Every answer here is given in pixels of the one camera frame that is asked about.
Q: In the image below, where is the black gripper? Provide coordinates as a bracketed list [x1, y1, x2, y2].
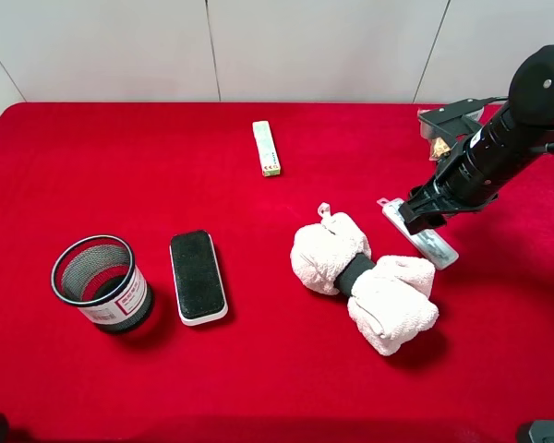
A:
[399, 104, 543, 234]

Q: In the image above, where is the white plastic tool case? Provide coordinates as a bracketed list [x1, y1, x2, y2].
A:
[377, 198, 459, 270]

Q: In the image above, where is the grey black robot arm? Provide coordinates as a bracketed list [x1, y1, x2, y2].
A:
[399, 45, 554, 234]

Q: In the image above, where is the wrapped snack package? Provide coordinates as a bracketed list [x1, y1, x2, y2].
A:
[417, 108, 451, 162]

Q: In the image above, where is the pink rolled towel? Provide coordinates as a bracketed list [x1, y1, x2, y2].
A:
[290, 203, 439, 356]

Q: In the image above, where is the green and white box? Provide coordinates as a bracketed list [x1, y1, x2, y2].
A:
[252, 121, 282, 177]

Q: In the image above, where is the red tablecloth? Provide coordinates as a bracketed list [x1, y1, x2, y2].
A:
[0, 102, 554, 442]

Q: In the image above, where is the dark base right corner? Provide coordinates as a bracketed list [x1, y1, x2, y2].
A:
[516, 420, 554, 443]

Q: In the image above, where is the black and white eraser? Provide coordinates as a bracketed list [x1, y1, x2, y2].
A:
[169, 230, 228, 327]

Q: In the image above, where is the black mesh pen holder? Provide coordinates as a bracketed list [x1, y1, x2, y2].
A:
[51, 234, 154, 334]

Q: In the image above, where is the black camera bracket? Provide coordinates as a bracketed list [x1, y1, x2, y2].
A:
[417, 99, 486, 143]

